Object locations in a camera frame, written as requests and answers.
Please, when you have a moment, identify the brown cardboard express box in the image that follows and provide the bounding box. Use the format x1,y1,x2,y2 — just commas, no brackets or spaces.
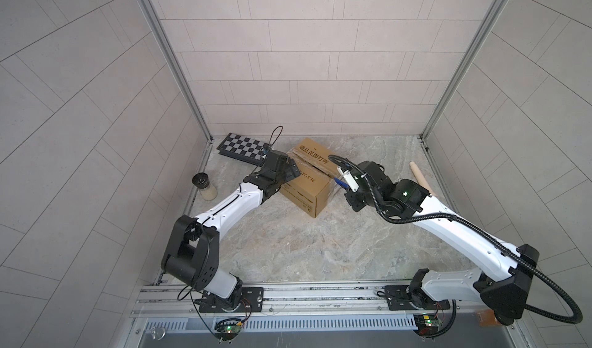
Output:
280,138,341,218

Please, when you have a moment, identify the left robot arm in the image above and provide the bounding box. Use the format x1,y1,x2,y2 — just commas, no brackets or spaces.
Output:
161,150,301,309

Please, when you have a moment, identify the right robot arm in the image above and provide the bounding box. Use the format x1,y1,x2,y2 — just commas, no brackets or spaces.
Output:
339,161,538,325

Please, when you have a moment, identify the black white chessboard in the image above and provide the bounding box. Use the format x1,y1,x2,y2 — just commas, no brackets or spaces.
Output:
217,133,270,166

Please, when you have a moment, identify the black corrugated cable conduit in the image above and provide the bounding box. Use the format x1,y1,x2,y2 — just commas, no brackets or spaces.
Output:
327,154,584,325

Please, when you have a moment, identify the right corner aluminium post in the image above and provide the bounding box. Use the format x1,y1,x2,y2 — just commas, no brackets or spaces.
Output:
420,0,509,144

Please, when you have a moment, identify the right green circuit board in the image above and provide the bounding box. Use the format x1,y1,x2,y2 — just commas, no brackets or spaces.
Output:
413,314,443,337

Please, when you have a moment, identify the green circuit board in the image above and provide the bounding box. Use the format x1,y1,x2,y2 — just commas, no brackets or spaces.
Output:
413,314,443,337
214,317,245,341

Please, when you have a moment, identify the metal ring hook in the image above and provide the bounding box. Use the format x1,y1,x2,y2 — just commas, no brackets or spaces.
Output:
149,326,167,341

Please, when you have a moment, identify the left corner aluminium post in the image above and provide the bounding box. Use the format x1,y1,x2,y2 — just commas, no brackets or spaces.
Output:
137,0,213,144

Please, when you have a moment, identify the aluminium front rail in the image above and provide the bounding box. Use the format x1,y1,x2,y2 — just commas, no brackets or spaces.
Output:
115,280,535,347

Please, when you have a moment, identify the glass jar black lid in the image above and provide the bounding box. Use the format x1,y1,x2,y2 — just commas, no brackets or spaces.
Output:
192,172,217,202

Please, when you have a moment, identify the brown jar black lid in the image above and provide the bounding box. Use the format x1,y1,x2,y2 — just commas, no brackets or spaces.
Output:
476,309,500,327

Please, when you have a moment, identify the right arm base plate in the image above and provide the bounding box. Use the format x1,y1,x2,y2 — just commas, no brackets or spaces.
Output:
376,285,451,311

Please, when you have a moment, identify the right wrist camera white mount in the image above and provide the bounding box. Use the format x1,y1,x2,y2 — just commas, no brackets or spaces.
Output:
338,167,359,192

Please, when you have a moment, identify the wooden rolling pin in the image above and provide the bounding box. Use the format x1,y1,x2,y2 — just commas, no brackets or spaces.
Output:
409,162,436,196

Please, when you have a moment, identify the corner aluminium post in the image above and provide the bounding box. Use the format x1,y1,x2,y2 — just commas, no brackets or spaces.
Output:
420,0,509,144
137,0,213,144

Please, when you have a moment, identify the left green circuit board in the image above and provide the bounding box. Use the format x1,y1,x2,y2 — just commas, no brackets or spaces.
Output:
214,317,245,341

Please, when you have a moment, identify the blue utility knife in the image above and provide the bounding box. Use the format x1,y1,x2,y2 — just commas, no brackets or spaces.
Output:
334,178,350,190

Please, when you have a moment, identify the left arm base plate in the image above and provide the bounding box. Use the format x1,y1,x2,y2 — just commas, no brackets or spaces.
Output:
194,287,265,313

